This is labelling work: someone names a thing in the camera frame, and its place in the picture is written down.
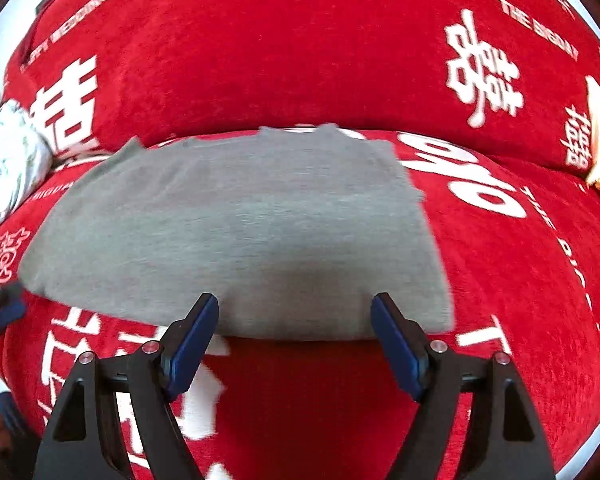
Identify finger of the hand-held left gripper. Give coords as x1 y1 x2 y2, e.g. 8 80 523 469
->
0 280 29 347

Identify grey knit sweater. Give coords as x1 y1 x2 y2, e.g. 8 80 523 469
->
17 124 456 342

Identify white floral pillow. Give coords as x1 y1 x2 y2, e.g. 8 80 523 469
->
0 99 54 245

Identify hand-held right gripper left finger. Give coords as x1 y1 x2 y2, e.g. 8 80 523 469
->
32 292 220 480

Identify red printed sofa cover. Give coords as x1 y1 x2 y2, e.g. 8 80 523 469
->
0 0 600 480

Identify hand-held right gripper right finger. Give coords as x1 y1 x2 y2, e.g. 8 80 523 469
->
370 292 557 480

